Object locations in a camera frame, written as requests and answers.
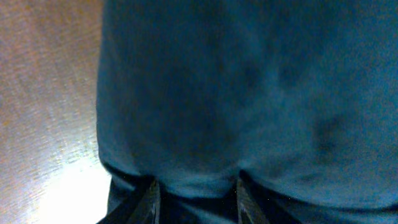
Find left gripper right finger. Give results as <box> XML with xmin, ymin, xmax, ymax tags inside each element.
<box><xmin>236</xmin><ymin>178</ymin><xmax>300</xmax><ymax>224</ymax></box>

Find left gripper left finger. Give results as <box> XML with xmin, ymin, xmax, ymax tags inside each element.
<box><xmin>98</xmin><ymin>179</ymin><xmax>160</xmax><ymax>224</ymax></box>

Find navy blue shorts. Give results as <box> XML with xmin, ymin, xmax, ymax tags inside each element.
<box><xmin>96</xmin><ymin>0</ymin><xmax>397</xmax><ymax>223</ymax></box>

